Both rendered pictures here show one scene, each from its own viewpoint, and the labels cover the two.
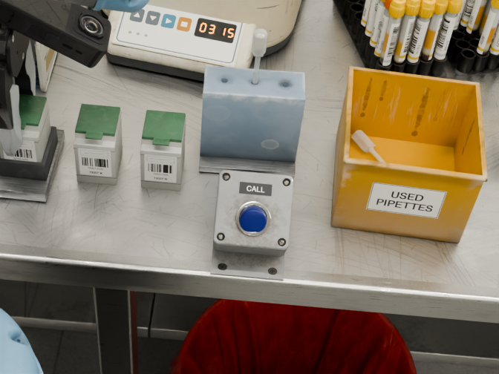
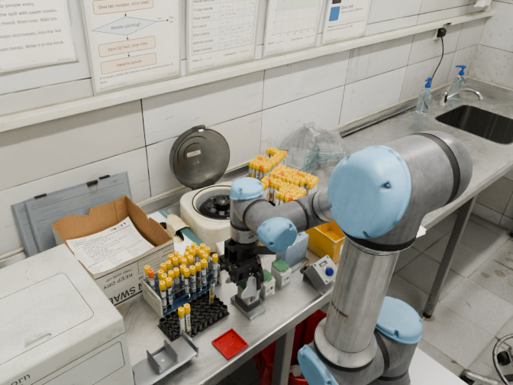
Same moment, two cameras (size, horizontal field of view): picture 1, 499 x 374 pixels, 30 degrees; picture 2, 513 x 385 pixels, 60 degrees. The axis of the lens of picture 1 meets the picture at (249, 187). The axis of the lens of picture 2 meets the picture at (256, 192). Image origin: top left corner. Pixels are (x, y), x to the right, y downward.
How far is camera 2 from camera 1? 0.83 m
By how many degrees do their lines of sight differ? 34
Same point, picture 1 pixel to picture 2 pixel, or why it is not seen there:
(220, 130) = (289, 258)
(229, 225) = (325, 277)
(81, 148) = (266, 286)
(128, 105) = not seen: hidden behind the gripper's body
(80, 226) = (281, 309)
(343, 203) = (334, 257)
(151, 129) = (279, 268)
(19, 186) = (256, 310)
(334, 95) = not seen: hidden behind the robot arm
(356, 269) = not seen: hidden behind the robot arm
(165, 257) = (310, 301)
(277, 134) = (302, 250)
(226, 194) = (318, 270)
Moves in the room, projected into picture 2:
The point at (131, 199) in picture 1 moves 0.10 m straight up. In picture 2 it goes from (282, 294) to (285, 268)
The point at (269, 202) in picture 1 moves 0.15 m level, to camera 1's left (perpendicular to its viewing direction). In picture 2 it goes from (328, 264) to (291, 287)
